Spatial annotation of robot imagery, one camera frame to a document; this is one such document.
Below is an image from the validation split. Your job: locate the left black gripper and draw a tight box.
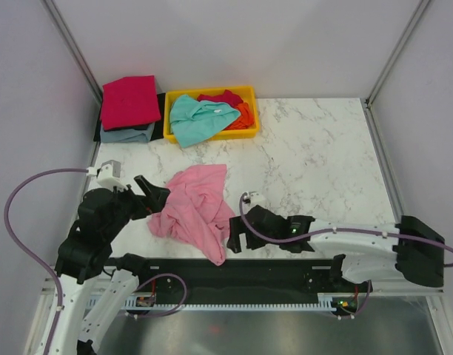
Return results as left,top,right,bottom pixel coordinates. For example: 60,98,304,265
104,174,170,240

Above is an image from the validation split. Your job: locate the pink t shirt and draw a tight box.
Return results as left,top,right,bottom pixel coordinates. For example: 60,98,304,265
147,164,235,266

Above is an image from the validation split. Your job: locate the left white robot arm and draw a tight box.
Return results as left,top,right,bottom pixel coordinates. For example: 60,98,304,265
44,175,170,354

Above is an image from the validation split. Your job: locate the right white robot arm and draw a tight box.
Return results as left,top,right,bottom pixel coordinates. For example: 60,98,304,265
227,206,445,291

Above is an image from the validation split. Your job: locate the folded black t shirt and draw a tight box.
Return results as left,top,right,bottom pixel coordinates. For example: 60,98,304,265
93,92,167,143

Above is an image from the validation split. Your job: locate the folded grey blue t shirt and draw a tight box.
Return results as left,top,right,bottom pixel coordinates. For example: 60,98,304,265
100,124,155,143

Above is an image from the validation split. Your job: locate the teal t shirt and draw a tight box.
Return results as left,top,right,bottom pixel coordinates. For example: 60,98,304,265
169,95,240,148

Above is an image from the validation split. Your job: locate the folded crimson t shirt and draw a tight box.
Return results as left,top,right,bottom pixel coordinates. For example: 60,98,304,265
100,75,161,131

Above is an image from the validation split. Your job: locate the orange t shirt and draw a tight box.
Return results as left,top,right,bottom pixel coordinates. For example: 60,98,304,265
226,102,255,130

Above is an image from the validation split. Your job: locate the yellow plastic bin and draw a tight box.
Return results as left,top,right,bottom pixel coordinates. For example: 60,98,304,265
163,86,260,148

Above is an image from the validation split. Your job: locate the dark red t shirt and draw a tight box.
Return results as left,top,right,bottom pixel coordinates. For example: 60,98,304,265
197,89,244,108

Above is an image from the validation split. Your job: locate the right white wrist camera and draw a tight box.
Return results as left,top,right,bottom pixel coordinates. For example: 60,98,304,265
241,192,266,206

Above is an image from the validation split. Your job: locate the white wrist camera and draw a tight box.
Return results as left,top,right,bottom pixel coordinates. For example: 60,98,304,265
241,192,266,206
86,160,128,192

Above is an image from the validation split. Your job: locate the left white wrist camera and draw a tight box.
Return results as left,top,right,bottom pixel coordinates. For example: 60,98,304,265
86,160,128,192

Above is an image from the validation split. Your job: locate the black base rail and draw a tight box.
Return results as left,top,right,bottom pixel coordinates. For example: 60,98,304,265
107,254,370,305

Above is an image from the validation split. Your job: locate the white slotted cable duct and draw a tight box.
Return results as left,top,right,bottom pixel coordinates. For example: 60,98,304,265
87,294,340,311

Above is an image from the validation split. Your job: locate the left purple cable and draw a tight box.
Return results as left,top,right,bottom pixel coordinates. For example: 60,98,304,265
3,168,189,355

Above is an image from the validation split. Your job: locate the purple cable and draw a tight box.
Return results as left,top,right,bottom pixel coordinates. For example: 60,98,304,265
238,192,453,322
3,168,189,355

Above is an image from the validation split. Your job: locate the right aluminium frame post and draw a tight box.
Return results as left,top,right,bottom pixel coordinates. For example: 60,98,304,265
365,0,434,108

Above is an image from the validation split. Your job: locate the aluminium frame post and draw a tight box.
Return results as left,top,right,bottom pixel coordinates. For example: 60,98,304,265
41,0,102,104
365,0,434,108

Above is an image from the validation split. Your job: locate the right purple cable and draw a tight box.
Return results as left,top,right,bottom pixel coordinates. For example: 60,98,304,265
238,192,453,322

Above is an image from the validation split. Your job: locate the left aluminium frame post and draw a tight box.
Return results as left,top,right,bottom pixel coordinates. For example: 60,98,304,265
41,0,102,104

